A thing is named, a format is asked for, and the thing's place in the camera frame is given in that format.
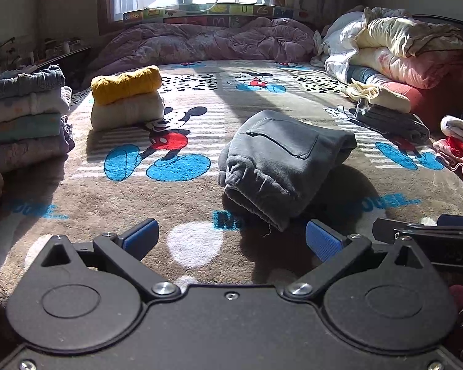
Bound pink floral duvet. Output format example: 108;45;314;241
349;48;463;89

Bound white patterned folded garment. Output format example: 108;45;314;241
0;86;73;123

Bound cluttered side shelf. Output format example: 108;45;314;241
0;37;92;75

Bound red pillow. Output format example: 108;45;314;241
383;69;463;132

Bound purple crumpled quilt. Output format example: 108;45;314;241
84;17;314;84

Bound cream folded sweater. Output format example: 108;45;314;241
91;92;165;131

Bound Mickey Mouse plush blanket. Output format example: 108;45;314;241
0;61;463;306

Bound yellow folded sweater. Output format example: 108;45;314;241
91;66;162;106

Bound blue denim folded garment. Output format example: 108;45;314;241
0;65;66;100

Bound cream yellow duvet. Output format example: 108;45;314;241
355;7;463;58

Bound red knit garment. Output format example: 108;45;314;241
448;136;463;158

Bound teal folded garment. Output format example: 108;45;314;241
0;114;63;144

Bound colourful alphabet play mat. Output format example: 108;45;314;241
122;3;314;28

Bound cream folded garment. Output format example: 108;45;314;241
344;79;411;114

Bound dark grey folded garment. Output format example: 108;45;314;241
355;105;430;145

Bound grey fleece sweatpants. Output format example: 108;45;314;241
218;109;357;231

